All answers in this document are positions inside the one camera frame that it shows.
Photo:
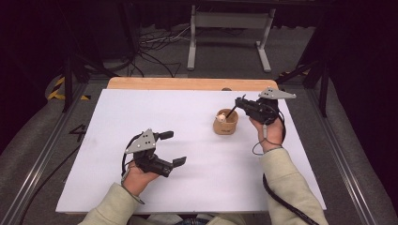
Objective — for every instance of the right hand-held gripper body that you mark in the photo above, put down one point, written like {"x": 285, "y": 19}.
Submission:
{"x": 263, "y": 111}

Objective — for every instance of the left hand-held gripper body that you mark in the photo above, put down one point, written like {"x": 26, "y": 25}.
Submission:
{"x": 150, "y": 162}

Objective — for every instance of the black pen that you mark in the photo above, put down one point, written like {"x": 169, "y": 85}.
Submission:
{"x": 231, "y": 111}

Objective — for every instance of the tan pen holder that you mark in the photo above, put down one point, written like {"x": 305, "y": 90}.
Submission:
{"x": 225, "y": 128}

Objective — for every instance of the person's left hand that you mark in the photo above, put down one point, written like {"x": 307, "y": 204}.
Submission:
{"x": 137, "y": 179}

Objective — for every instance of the person's right hand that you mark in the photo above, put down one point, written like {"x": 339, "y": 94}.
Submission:
{"x": 272, "y": 134}

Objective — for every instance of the white table mat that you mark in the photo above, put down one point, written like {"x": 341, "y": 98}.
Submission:
{"x": 172, "y": 175}

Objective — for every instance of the small pale toy figure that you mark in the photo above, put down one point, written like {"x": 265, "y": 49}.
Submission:
{"x": 221, "y": 118}

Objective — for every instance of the black tripod stand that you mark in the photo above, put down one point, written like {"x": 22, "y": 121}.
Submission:
{"x": 67, "y": 81}
{"x": 324, "y": 90}

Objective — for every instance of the grey metal stand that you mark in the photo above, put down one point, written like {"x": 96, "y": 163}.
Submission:
{"x": 230, "y": 20}

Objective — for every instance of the yellow black floor tape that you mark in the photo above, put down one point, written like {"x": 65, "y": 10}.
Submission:
{"x": 56, "y": 92}

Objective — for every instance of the aluminium floor rail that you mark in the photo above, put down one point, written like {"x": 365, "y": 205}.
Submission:
{"x": 40, "y": 162}
{"x": 341, "y": 150}

